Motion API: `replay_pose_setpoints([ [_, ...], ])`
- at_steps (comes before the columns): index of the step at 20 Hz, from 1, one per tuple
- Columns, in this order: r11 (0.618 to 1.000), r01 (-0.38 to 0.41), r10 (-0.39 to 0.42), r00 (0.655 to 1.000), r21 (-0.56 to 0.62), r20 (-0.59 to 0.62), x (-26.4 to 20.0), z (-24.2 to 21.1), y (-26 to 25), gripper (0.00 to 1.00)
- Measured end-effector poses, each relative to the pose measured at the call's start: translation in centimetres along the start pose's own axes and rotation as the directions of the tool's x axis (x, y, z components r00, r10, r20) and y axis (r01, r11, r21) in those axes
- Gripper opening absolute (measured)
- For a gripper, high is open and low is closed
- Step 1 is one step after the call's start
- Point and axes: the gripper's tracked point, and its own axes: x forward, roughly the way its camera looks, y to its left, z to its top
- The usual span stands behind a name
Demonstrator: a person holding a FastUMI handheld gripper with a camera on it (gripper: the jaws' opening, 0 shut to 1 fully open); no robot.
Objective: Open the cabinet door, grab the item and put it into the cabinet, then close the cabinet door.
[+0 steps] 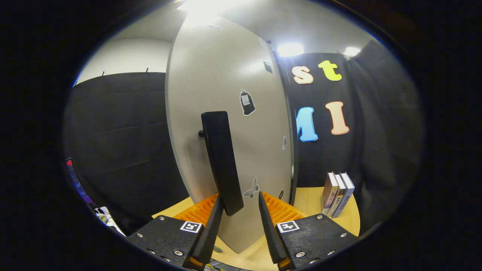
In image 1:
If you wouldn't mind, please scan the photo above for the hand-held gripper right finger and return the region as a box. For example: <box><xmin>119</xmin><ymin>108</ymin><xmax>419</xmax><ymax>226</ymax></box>
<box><xmin>258</xmin><ymin>191</ymin><xmax>359</xmax><ymax>271</ymax></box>

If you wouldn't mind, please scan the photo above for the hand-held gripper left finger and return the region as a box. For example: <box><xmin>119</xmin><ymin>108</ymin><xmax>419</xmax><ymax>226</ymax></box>
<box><xmin>126</xmin><ymin>193</ymin><xmax>225</xmax><ymax>271</ymax></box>

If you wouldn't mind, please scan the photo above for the black cabinet door handle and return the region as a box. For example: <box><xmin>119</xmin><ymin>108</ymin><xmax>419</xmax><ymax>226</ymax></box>
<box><xmin>198</xmin><ymin>111</ymin><xmax>244</xmax><ymax>217</ymax></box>

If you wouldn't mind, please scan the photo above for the grey cabinet door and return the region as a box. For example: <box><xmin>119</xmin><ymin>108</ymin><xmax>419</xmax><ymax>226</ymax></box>
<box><xmin>165</xmin><ymin>15</ymin><xmax>294</xmax><ymax>254</ymax></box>

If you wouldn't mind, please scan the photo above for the book with dark spine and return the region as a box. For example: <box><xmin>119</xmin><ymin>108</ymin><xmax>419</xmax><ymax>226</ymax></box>
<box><xmin>331</xmin><ymin>174</ymin><xmax>347</xmax><ymax>218</ymax></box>

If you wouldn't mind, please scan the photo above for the book with blue-grey spine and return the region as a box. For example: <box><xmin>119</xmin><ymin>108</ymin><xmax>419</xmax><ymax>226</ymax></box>
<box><xmin>333</xmin><ymin>172</ymin><xmax>355</xmax><ymax>219</ymax></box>

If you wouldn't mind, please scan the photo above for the white printed sheet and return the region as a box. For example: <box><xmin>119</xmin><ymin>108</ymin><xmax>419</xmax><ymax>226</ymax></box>
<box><xmin>94</xmin><ymin>206</ymin><xmax>125</xmax><ymax>236</ymax></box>

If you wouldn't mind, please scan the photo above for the colourful printed strip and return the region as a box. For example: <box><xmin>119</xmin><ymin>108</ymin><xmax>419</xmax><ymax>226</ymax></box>
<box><xmin>66</xmin><ymin>158</ymin><xmax>95</xmax><ymax>206</ymax></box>

